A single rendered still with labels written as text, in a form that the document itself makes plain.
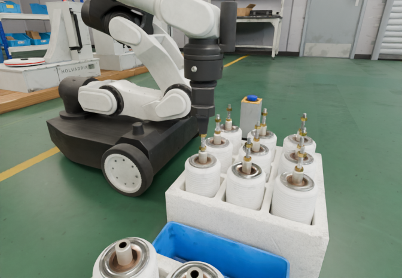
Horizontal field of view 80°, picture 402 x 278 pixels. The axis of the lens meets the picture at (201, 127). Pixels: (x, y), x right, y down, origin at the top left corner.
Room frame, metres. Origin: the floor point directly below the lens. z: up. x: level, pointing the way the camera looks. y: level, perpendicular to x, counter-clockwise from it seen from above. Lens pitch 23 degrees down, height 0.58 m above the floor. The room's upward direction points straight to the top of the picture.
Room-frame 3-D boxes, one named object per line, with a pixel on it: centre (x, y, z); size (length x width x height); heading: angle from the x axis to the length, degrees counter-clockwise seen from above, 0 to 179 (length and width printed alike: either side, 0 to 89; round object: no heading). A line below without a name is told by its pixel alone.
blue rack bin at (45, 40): (4.97, 3.27, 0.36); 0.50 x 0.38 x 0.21; 69
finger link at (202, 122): (0.54, 0.00, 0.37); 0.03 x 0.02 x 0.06; 89
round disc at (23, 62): (2.18, 1.56, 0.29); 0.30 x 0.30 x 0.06
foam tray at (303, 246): (0.61, -0.16, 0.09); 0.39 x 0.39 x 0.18; 67
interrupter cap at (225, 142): (0.66, -0.05, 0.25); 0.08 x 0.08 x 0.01
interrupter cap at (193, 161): (0.55, 0.00, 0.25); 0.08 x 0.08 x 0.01
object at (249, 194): (0.51, -0.11, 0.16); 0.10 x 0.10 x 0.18
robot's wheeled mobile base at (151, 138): (1.08, 0.40, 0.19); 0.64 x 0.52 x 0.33; 68
